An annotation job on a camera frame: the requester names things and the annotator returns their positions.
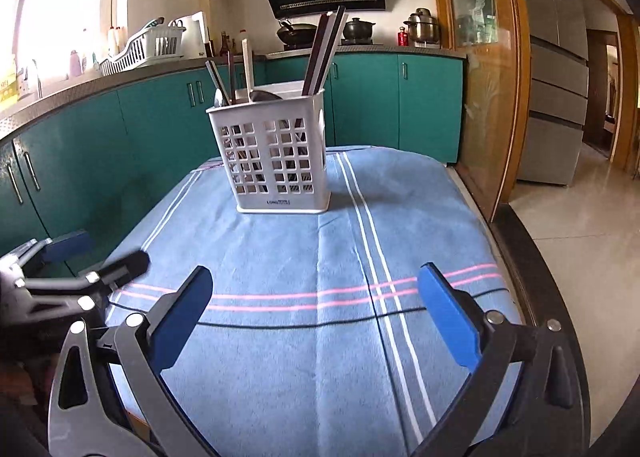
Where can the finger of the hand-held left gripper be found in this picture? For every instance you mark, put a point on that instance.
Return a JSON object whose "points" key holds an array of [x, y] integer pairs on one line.
{"points": [[65, 245], [125, 268]]}

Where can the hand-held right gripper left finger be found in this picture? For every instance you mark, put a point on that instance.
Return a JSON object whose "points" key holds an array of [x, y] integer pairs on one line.
{"points": [[182, 317]]}

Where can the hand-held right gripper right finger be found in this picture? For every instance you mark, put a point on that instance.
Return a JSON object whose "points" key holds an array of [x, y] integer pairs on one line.
{"points": [[447, 317]]}

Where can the black chopstick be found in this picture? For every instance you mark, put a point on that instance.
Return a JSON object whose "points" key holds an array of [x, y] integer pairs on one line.
{"points": [[215, 79], [336, 32]]}

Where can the white plastic utensil holder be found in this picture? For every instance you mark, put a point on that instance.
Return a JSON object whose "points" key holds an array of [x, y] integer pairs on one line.
{"points": [[300, 104]]}

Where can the green base cabinets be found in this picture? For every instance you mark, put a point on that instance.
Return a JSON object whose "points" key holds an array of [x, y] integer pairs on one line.
{"points": [[100, 147]]}

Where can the blue striped table cloth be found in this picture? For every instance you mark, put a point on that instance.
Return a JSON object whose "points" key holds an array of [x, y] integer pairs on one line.
{"points": [[300, 262]]}

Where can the metal kitchen faucet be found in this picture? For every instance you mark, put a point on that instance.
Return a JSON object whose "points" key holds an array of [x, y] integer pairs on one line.
{"points": [[37, 82]]}

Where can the yellow packet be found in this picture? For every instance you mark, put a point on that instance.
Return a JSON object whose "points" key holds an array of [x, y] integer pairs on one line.
{"points": [[7, 84]]}

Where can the pale purple bottle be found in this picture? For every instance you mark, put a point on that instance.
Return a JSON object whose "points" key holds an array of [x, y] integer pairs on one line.
{"points": [[75, 64]]}

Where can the grey kitchen countertop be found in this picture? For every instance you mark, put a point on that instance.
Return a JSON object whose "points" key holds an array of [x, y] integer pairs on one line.
{"points": [[125, 71]]}

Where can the wood framed glass door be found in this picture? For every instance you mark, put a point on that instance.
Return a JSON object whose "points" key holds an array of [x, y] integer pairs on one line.
{"points": [[480, 112]]}

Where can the white dish rack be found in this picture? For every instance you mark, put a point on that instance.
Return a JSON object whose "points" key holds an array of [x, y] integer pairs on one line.
{"points": [[155, 49]]}

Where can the silver refrigerator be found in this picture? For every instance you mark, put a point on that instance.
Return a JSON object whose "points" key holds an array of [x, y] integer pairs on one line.
{"points": [[550, 112]]}

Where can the dark sauce bottle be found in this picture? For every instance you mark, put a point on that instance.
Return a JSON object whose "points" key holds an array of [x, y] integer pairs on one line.
{"points": [[224, 46]]}

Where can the kitchen window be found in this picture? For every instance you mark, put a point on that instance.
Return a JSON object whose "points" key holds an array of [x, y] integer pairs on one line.
{"points": [[65, 2]]}

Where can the white box appliance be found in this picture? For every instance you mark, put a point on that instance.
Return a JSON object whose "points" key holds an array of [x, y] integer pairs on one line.
{"points": [[195, 32]]}

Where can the small red bottle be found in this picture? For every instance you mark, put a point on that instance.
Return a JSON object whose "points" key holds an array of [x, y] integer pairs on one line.
{"points": [[403, 38]]}

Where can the gas stove top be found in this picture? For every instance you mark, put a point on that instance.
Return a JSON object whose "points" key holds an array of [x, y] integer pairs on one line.
{"points": [[360, 43]]}

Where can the stainless steel pot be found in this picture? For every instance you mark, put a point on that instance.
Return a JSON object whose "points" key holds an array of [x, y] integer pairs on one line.
{"points": [[422, 29]]}

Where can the black wok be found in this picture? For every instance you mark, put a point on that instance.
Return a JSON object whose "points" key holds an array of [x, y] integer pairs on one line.
{"points": [[295, 32]]}

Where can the black cooking pot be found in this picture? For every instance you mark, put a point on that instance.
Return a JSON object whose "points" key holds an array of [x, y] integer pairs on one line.
{"points": [[359, 29]]}

